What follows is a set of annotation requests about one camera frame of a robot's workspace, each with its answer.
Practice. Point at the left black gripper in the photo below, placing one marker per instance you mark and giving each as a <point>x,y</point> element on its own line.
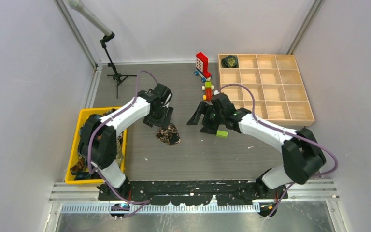
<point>163,122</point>

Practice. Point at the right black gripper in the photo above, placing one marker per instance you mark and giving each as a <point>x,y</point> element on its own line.
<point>205,108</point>

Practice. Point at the brown floral tie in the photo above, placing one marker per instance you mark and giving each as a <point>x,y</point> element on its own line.
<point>169,135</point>

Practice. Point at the green toy block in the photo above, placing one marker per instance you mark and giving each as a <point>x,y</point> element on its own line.
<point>222,134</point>

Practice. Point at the red yellow toy block car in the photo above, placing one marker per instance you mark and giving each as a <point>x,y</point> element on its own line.
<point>207,89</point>

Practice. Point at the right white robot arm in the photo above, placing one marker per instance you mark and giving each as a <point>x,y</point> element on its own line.
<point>301,157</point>

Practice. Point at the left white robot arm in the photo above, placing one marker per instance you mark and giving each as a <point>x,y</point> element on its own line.
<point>98,135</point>

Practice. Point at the pile of ties in bin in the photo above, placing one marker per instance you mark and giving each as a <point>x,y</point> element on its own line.
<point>81,170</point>

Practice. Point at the red white toy block tower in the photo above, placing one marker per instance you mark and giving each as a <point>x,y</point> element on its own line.
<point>202,67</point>

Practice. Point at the black microphone stand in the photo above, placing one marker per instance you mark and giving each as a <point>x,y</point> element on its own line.
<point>117,76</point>

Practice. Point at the rolled dark green tie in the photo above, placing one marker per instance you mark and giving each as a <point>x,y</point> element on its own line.
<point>230,61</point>

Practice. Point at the wooden compartment tray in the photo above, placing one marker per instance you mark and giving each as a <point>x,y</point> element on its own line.
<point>269,84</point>

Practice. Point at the yellow plastic bin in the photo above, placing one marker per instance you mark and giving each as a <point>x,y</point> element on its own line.
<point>84,114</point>

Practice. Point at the grey microphone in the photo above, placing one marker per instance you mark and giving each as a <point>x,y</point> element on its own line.
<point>80,7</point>

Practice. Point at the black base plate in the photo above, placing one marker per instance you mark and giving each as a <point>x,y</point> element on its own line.
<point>202,192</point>

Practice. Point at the aluminium frame rail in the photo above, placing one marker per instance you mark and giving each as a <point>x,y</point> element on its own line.
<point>313,190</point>

